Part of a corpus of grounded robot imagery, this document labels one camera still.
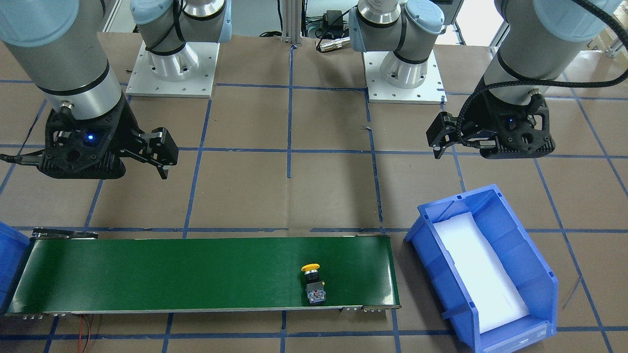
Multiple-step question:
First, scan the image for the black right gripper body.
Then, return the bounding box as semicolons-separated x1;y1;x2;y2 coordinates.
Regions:
128;127;179;179

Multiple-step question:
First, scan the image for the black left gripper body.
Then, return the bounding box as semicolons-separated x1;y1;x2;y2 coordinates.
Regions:
426;112;491;159

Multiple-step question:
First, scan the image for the yellow push button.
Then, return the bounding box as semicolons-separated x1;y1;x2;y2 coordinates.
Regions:
301;263;327;305

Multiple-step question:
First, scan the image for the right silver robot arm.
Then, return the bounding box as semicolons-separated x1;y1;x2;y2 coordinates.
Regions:
1;0;232;179

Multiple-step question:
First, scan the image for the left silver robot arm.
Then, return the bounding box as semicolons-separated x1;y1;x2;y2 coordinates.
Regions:
348;0;627;159

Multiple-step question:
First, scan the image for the black power adapter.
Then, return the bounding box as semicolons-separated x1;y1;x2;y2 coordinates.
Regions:
323;10;344;37

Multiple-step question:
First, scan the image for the green conveyor belt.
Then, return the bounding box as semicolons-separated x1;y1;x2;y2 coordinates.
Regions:
3;228;401;317

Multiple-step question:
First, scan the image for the blue destination bin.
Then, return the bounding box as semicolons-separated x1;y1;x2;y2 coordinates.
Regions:
0;223;29;313

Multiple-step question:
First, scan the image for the white foam bin liner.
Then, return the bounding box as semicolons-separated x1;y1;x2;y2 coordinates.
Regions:
434;212;530;333

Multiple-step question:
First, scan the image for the blue source bin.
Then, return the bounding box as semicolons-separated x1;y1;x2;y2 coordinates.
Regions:
406;184;558;353

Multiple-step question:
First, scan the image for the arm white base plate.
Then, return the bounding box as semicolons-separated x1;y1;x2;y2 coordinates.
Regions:
363;51;447;104
126;42;220;99

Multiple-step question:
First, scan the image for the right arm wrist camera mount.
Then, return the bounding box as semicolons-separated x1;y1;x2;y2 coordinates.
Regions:
1;98;147;179

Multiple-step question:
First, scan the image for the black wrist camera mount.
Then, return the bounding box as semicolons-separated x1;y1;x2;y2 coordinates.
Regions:
460;89;556;159

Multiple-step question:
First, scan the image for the red black wire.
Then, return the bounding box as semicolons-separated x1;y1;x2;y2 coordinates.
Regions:
78;314;91;353

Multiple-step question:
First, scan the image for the aluminium frame post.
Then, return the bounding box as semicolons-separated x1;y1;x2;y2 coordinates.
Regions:
278;0;305;47

